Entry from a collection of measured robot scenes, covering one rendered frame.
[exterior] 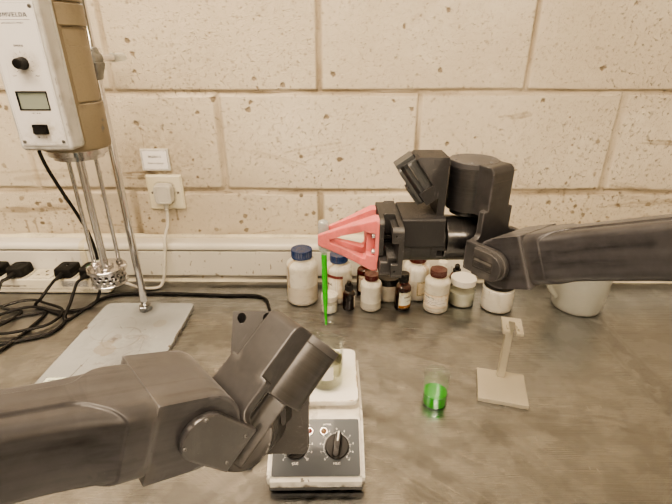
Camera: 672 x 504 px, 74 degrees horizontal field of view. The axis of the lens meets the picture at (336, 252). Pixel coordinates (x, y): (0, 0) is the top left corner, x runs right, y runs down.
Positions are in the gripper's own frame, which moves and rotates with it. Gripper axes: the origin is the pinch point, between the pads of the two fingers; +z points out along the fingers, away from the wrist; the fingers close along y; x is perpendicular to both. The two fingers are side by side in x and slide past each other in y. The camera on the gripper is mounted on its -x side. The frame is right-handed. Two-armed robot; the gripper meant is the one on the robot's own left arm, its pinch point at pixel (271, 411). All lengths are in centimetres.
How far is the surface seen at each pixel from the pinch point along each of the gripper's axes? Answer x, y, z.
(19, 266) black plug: -29, 68, 46
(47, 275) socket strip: -27, 62, 47
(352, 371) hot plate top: -4.7, -10.4, 12.9
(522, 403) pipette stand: 0.3, -38.4, 19.3
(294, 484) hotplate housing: 9.5, -2.4, 6.5
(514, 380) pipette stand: -3.2, -39.1, 23.6
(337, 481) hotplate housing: 9.1, -8.1, 6.3
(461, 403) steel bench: 0.4, -28.7, 20.5
